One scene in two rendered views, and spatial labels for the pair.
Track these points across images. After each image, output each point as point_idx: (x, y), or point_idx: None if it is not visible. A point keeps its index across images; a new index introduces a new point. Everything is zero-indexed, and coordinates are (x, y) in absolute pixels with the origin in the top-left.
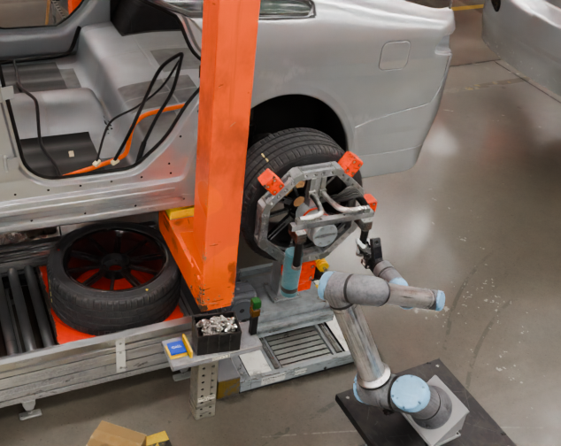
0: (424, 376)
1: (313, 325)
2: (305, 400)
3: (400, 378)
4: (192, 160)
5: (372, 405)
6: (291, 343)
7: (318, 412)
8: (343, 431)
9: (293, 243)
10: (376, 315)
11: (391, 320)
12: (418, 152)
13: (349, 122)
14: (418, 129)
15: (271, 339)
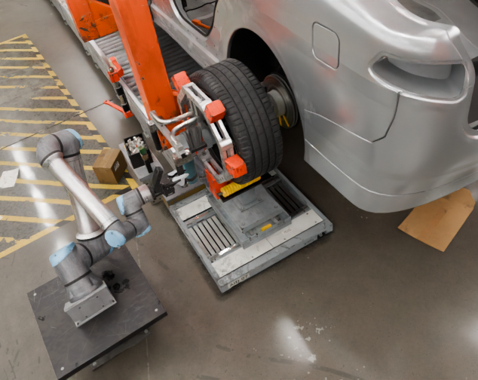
0: (142, 299)
1: None
2: (168, 251)
3: (71, 242)
4: (219, 51)
5: (111, 263)
6: (216, 229)
7: (157, 260)
8: None
9: None
10: (278, 291)
11: (275, 304)
12: (374, 201)
13: (298, 99)
14: (362, 167)
15: (218, 216)
